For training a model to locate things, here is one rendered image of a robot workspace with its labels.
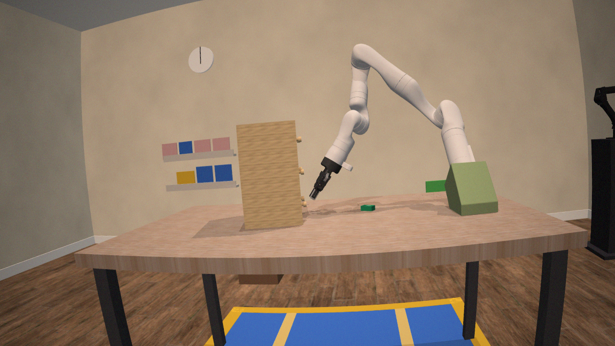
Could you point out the light wooden chest of drawers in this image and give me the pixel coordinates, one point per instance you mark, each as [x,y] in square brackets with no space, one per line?
[269,174]

